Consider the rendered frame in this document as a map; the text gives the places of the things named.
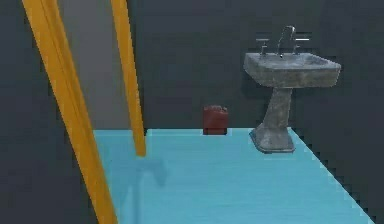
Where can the chrome sink faucet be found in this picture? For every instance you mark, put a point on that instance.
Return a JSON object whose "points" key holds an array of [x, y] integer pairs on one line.
{"points": [[285, 40]]}

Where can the grey pedestal sink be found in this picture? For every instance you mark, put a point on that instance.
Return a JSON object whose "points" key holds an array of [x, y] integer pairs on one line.
{"points": [[283, 71]]}

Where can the orange door frame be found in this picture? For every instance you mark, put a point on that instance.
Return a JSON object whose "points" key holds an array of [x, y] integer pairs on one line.
{"points": [[71, 100]]}

